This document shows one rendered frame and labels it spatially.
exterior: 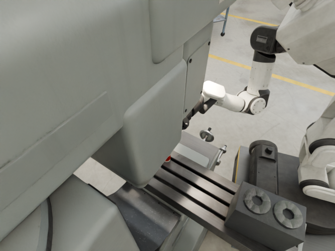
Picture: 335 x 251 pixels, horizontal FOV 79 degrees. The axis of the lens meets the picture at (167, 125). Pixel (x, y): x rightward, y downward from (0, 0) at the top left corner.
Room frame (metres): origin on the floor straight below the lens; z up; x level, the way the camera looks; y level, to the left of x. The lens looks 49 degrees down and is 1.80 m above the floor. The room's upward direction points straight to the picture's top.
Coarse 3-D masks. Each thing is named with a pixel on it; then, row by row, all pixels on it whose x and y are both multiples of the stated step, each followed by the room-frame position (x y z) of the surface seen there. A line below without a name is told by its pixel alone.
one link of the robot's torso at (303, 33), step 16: (320, 0) 0.65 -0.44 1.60; (288, 16) 0.75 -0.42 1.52; (304, 16) 0.65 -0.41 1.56; (320, 16) 0.61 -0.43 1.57; (288, 32) 0.67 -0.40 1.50; (304, 32) 0.63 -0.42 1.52; (320, 32) 0.59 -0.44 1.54; (288, 48) 0.66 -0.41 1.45; (304, 48) 0.63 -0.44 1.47; (320, 48) 0.60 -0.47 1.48; (304, 64) 0.64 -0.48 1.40; (320, 64) 0.62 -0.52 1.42
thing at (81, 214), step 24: (72, 192) 0.12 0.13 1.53; (96, 192) 0.12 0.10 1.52; (48, 216) 0.08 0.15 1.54; (72, 216) 0.09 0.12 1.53; (96, 216) 0.09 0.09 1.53; (120, 216) 0.10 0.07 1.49; (24, 240) 0.05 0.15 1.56; (48, 240) 0.06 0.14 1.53; (72, 240) 0.06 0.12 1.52; (96, 240) 0.06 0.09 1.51; (120, 240) 0.08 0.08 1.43
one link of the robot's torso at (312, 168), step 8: (304, 136) 0.69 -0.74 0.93; (304, 144) 0.65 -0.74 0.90; (304, 152) 0.64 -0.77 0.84; (320, 152) 0.52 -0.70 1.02; (328, 152) 0.51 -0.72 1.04; (304, 160) 0.56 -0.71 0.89; (312, 160) 0.53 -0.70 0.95; (320, 160) 0.51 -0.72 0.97; (328, 160) 0.50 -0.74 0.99; (304, 168) 0.55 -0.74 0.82; (312, 168) 0.54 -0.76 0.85; (320, 168) 0.51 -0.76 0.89; (304, 176) 0.54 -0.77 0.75; (312, 176) 0.53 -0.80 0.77; (320, 176) 0.53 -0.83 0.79; (304, 184) 0.52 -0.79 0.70; (312, 184) 0.51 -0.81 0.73; (320, 184) 0.50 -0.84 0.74; (328, 184) 0.50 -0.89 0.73
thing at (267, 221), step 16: (240, 192) 0.31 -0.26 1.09; (256, 192) 0.30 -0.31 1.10; (240, 208) 0.25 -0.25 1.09; (256, 208) 0.24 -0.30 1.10; (272, 208) 0.25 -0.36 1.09; (288, 208) 0.24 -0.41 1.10; (304, 208) 0.25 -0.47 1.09; (224, 224) 0.25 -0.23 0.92; (240, 224) 0.22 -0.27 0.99; (256, 224) 0.21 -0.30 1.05; (272, 224) 0.20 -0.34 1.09; (288, 224) 0.19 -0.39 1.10; (304, 224) 0.20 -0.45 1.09; (256, 240) 0.19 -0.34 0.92; (272, 240) 0.17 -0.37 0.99; (288, 240) 0.16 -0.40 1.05; (304, 240) 0.15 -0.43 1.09
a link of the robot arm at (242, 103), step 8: (232, 96) 0.70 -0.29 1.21; (240, 96) 0.74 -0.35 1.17; (248, 96) 0.72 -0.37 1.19; (256, 96) 0.70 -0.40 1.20; (224, 104) 0.66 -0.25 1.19; (232, 104) 0.67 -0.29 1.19; (240, 104) 0.67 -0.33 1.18; (248, 104) 0.68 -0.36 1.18; (240, 112) 0.68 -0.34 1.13; (248, 112) 0.65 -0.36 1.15
